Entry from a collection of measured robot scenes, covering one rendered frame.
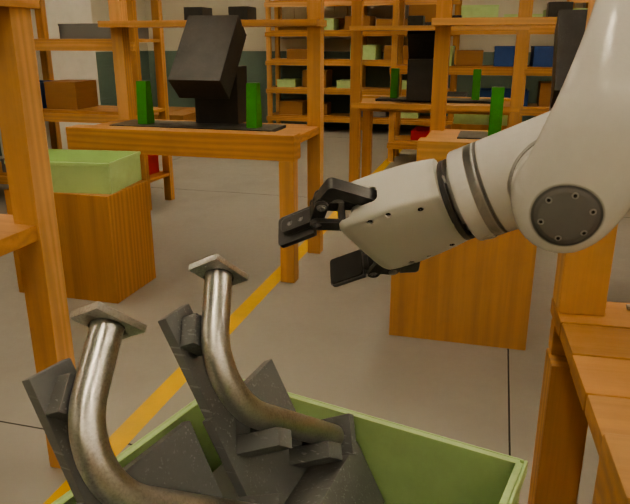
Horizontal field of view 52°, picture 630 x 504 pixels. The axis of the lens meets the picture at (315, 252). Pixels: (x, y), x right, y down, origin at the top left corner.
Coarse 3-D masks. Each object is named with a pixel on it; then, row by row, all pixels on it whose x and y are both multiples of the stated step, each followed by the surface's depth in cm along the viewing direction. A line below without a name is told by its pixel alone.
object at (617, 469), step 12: (612, 444) 87; (624, 444) 87; (600, 456) 90; (612, 456) 84; (624, 456) 84; (600, 468) 89; (612, 468) 83; (624, 468) 82; (600, 480) 89; (612, 480) 83; (624, 480) 80; (600, 492) 88; (612, 492) 83; (624, 492) 78
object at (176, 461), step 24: (24, 384) 55; (48, 384) 56; (72, 384) 56; (48, 408) 55; (48, 432) 56; (192, 432) 68; (72, 456) 56; (144, 456) 62; (168, 456) 64; (192, 456) 67; (72, 480) 56; (144, 480) 61; (168, 480) 64; (192, 480) 66
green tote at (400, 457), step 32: (192, 416) 84; (320, 416) 85; (128, 448) 76; (384, 448) 81; (416, 448) 79; (448, 448) 77; (480, 448) 76; (384, 480) 83; (416, 480) 80; (448, 480) 78; (480, 480) 76; (512, 480) 70
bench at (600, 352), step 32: (576, 320) 130; (608, 320) 130; (576, 352) 117; (608, 352) 117; (544, 384) 145; (576, 384) 110; (608, 384) 106; (544, 416) 142; (576, 416) 139; (608, 416) 97; (544, 448) 143; (576, 448) 142; (544, 480) 146; (576, 480) 144
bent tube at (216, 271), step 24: (192, 264) 71; (216, 264) 70; (216, 288) 69; (216, 312) 68; (216, 336) 66; (216, 360) 66; (216, 384) 66; (240, 384) 66; (240, 408) 66; (264, 408) 69; (312, 432) 75; (336, 432) 79
